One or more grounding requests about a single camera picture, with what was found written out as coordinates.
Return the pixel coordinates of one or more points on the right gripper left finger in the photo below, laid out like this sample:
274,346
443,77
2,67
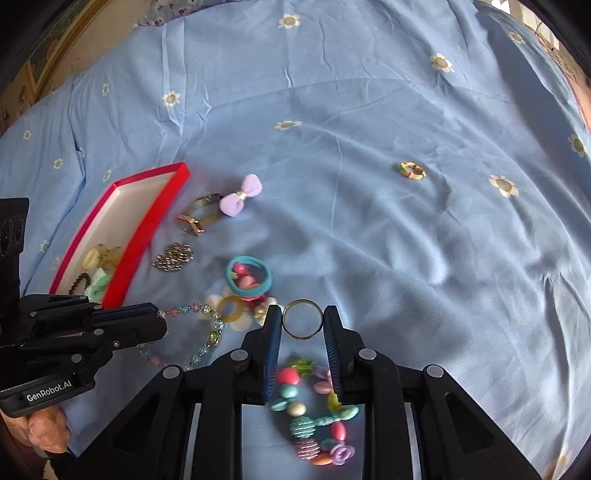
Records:
185,424

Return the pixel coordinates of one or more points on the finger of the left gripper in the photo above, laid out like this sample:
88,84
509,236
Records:
123,313
110,331

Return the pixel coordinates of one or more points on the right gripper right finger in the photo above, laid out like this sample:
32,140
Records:
417,421

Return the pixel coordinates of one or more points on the yellow transparent bow clip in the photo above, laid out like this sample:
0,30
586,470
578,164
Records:
108,257

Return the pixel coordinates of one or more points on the square face wristwatch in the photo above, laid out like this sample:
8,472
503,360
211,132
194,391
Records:
201,214

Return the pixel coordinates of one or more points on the purple bow hair clip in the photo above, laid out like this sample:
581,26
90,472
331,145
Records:
232,204

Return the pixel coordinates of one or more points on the metal ring bangle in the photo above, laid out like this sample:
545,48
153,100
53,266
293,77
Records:
302,319

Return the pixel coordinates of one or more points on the yellow ring bangle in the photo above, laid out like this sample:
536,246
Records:
92,259

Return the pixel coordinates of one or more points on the left hand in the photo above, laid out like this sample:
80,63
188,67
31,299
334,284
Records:
46,429

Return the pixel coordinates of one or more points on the red shallow box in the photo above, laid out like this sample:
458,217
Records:
126,216

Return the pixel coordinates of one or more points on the blue floral bed sheet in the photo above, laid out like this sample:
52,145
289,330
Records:
425,168

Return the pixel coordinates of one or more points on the patterned blue pillow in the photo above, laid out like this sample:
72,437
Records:
160,12

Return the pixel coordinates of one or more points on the framed wall picture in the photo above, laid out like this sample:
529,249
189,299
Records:
27,85

